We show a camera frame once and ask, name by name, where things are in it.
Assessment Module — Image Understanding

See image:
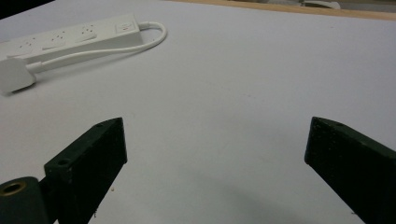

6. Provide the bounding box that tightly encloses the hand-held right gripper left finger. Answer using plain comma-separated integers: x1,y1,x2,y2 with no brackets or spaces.
43,117,128,224

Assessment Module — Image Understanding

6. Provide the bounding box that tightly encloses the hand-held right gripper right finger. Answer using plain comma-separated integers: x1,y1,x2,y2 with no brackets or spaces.
304,116,396,224

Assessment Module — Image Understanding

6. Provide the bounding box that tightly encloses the white power cable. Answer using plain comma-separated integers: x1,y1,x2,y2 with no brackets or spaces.
25,21,168,75

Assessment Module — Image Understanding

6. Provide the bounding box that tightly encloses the white power strip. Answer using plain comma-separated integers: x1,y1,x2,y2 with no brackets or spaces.
0,12,145,64

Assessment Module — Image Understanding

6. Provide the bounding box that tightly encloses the pale object beyond table edge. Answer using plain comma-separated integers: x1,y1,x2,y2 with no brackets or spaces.
298,0,342,10

